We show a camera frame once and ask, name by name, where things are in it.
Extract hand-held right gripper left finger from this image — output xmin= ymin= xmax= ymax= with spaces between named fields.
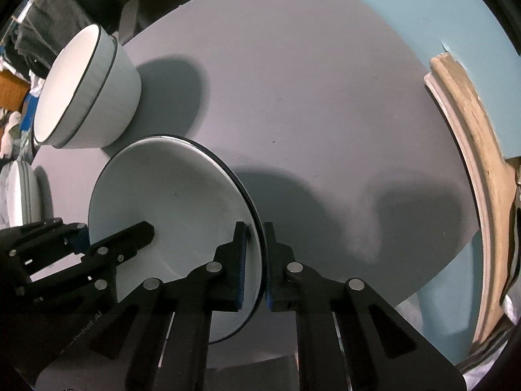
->
xmin=36 ymin=222 xmax=249 ymax=391

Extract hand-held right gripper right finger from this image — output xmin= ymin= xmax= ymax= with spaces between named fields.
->
xmin=264 ymin=222 xmax=465 ymax=391

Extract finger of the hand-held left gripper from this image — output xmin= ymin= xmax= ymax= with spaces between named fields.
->
xmin=0 ymin=219 xmax=89 ymax=288
xmin=79 ymin=221 xmax=155 ymax=304

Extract white black-rimmed bowl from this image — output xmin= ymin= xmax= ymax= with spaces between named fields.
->
xmin=6 ymin=158 xmax=44 ymax=229
xmin=53 ymin=41 xmax=142 ymax=150
xmin=33 ymin=24 xmax=119 ymax=145

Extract large white black-rimmed plate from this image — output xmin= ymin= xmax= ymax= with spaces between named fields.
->
xmin=161 ymin=134 xmax=267 ymax=345
xmin=87 ymin=136 xmax=261 ymax=343

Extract brown wooden cabinet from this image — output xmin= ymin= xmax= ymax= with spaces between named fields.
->
xmin=0 ymin=68 xmax=31 ymax=111

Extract dark grey robe striped cuffs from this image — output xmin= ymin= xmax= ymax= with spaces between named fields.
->
xmin=11 ymin=0 xmax=88 ymax=80

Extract curved wooden frame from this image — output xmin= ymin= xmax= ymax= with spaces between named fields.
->
xmin=423 ymin=52 xmax=521 ymax=357

